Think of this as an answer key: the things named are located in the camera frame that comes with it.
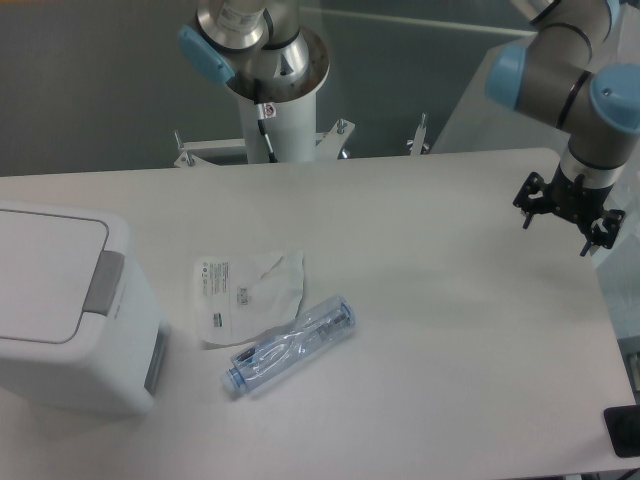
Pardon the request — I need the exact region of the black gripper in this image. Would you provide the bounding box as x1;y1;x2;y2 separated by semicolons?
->
513;167;625;256

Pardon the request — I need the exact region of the white push-lid trash can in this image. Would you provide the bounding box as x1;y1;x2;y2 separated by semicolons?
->
1;200;170;416

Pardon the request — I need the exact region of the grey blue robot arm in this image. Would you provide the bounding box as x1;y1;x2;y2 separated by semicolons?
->
177;1;639;249

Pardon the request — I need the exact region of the white umbrella with lettering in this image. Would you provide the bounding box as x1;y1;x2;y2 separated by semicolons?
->
431;45;568;154

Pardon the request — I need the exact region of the black device at table edge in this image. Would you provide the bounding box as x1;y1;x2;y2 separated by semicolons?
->
603;405;639;458

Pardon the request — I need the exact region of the clear blue plastic bottle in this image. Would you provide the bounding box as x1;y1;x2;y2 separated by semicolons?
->
221;295;356;399

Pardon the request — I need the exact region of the white crumpled plastic bag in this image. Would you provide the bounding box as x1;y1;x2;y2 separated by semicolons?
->
193;250;305;347

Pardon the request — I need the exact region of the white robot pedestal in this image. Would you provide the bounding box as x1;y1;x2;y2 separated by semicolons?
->
219;27;332;165

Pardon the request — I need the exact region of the black cable on pedestal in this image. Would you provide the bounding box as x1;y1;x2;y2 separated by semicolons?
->
252;79;279;164

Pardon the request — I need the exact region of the white metal base frame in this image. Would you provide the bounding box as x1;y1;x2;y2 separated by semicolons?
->
173;112;431;168

